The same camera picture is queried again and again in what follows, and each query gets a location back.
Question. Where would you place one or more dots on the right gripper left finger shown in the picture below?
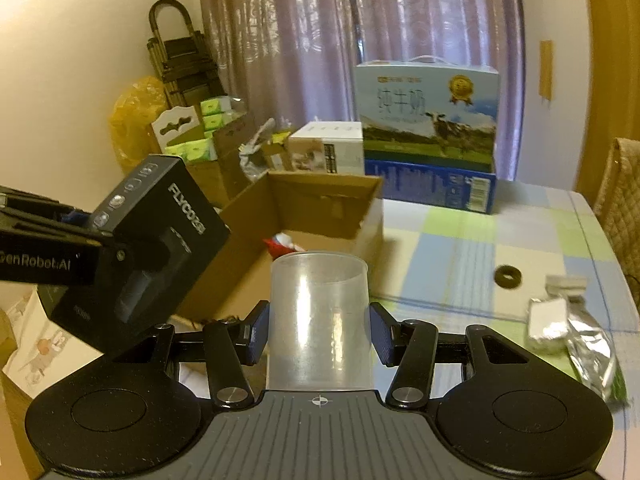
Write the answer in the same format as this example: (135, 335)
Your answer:
(228, 346)

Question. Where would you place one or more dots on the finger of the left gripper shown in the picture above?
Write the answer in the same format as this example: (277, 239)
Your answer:
(136, 253)
(42, 207)

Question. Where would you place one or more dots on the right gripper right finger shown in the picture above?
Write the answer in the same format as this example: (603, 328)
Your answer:
(410, 348)

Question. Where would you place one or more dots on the black shaver box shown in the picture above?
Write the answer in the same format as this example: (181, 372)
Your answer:
(166, 233)

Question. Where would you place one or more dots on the clear plastic cup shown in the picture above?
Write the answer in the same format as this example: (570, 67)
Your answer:
(319, 323)

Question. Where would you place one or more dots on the red toy figure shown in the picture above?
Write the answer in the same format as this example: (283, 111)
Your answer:
(281, 244)

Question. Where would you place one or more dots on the white plastic box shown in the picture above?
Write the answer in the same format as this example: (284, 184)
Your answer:
(547, 317)

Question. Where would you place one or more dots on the silver green tea pouch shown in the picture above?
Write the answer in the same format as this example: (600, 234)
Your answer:
(592, 353)

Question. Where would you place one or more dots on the checked tablecloth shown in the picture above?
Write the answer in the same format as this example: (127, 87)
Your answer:
(454, 268)

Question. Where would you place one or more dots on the tissue packs cardboard box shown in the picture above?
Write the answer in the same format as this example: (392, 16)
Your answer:
(208, 136)

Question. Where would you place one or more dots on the yellow plastic bag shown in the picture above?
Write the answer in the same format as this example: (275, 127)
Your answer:
(130, 122)

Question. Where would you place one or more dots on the open brown cardboard box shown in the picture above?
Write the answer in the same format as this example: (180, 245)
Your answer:
(318, 212)

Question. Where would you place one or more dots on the blue flat box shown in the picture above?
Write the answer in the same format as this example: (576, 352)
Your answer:
(452, 188)

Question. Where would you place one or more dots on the black folding cart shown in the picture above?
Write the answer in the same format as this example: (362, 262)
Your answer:
(184, 65)

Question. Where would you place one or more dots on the white appliance box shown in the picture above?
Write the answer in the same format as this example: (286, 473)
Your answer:
(327, 147)

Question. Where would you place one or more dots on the milk carton gift box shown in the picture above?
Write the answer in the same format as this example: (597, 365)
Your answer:
(429, 112)

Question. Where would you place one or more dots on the quilted beige chair cover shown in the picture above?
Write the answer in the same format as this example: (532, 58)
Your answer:
(617, 208)

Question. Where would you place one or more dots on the purple curtain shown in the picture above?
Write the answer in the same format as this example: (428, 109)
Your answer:
(294, 60)

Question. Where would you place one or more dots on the wooden door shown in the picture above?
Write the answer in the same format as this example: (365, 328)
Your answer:
(613, 110)

